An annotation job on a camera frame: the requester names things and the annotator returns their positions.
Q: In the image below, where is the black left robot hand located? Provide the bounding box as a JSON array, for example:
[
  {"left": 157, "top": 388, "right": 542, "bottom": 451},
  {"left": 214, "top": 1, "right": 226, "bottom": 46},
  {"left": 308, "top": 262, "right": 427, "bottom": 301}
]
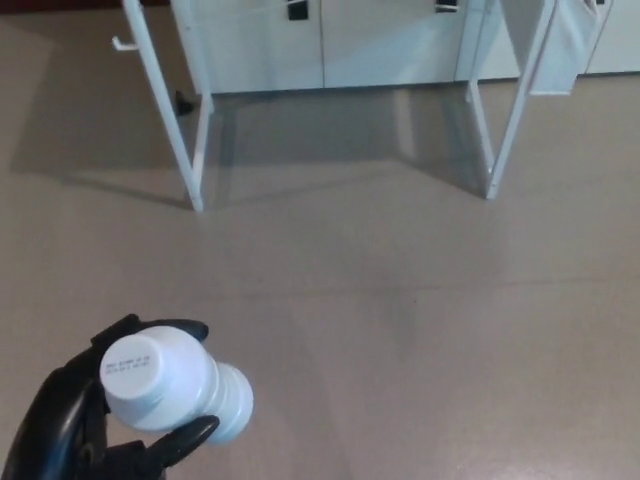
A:
[{"left": 0, "top": 313, "right": 221, "bottom": 480}]

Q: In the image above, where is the white plastic bottle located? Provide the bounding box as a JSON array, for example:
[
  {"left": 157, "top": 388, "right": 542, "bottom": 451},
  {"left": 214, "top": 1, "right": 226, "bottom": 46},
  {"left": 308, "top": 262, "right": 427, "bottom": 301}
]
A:
[{"left": 100, "top": 323, "right": 255, "bottom": 446}]

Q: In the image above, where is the white hanging cloth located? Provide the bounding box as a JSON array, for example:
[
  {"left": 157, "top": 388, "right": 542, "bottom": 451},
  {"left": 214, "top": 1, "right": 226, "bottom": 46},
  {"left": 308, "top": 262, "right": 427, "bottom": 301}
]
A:
[{"left": 529, "top": 0, "right": 612, "bottom": 96}]

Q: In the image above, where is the white cabinet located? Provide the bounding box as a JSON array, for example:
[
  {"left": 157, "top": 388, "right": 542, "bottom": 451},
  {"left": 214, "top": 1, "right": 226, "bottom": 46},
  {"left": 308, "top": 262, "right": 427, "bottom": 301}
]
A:
[{"left": 171, "top": 0, "right": 640, "bottom": 95}]

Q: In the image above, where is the white metal table frame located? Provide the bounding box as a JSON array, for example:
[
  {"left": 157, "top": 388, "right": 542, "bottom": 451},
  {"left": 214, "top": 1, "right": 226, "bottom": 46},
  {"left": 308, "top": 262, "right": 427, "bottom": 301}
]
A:
[{"left": 111, "top": 0, "right": 561, "bottom": 213}]

